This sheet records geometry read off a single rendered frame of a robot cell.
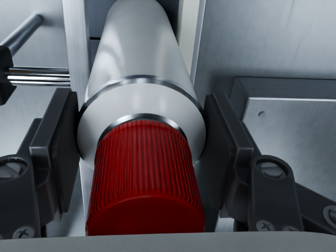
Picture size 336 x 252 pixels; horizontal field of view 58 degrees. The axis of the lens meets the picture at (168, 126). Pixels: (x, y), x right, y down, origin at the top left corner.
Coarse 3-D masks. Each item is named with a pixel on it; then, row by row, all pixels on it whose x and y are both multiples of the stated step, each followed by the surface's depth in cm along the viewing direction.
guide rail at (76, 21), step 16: (64, 0) 16; (80, 0) 16; (64, 16) 16; (80, 16) 16; (80, 32) 17; (80, 48) 17; (80, 64) 18; (80, 80) 19; (80, 96) 19; (80, 160) 22; (80, 176) 23
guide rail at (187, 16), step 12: (180, 0) 22; (192, 0) 21; (180, 12) 22; (192, 12) 22; (180, 24) 22; (192, 24) 22; (180, 36) 22; (192, 36) 22; (180, 48) 23; (192, 48) 23
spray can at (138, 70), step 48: (144, 0) 21; (144, 48) 13; (96, 96) 11; (144, 96) 10; (192, 96) 11; (96, 144) 11; (144, 144) 9; (192, 144) 11; (96, 192) 8; (144, 192) 7; (192, 192) 8
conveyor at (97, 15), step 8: (88, 0) 24; (96, 0) 24; (104, 0) 24; (112, 0) 24; (160, 0) 24; (168, 0) 24; (176, 0) 24; (88, 8) 24; (96, 8) 24; (104, 8) 24; (168, 8) 25; (176, 8) 25; (88, 16) 24; (96, 16) 24; (104, 16) 24; (168, 16) 25; (176, 16) 25; (96, 24) 25; (176, 24) 25; (96, 32) 25; (96, 40) 25; (96, 48) 26
